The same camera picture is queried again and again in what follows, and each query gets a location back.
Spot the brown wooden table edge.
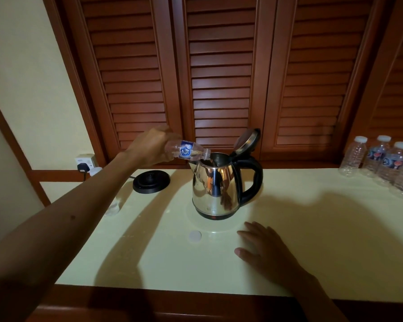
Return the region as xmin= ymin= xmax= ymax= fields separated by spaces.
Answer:
xmin=26 ymin=284 xmax=403 ymax=322

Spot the person's left hand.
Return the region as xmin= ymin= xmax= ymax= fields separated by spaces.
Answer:
xmin=125 ymin=125 xmax=182 ymax=168

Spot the person's left forearm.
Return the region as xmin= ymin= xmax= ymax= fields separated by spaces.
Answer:
xmin=0 ymin=151 xmax=139 ymax=322

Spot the person's right hand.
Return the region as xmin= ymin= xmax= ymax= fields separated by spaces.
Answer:
xmin=234 ymin=221 xmax=308 ymax=291

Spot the brown louvered wooden door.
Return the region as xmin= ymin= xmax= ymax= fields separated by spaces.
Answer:
xmin=61 ymin=0 xmax=183 ymax=161
xmin=171 ymin=0 xmax=266 ymax=155
xmin=345 ymin=0 xmax=403 ymax=152
xmin=255 ymin=0 xmax=385 ymax=162

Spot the capped blue-label water bottle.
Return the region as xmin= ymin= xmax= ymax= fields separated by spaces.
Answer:
xmin=375 ymin=141 xmax=403 ymax=187
xmin=361 ymin=135 xmax=392 ymax=178

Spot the stainless steel electric kettle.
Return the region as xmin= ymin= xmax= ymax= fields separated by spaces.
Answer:
xmin=189 ymin=128 xmax=264 ymax=220

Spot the black round kettle base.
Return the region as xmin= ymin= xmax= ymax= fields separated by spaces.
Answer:
xmin=132 ymin=170 xmax=171 ymax=194

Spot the brown wooden wall trim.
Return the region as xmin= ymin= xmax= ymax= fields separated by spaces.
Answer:
xmin=0 ymin=86 xmax=89 ymax=207

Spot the clear capped water bottle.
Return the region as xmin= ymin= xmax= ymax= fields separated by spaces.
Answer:
xmin=89 ymin=166 xmax=121 ymax=217

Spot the clear unlabelled water bottle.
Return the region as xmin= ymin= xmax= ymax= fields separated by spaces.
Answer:
xmin=338 ymin=136 xmax=369 ymax=178

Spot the white wall socket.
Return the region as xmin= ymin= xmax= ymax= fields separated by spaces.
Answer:
xmin=75 ymin=154 xmax=98 ymax=171

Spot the person's right forearm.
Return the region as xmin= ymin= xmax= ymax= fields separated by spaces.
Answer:
xmin=289 ymin=270 xmax=349 ymax=322

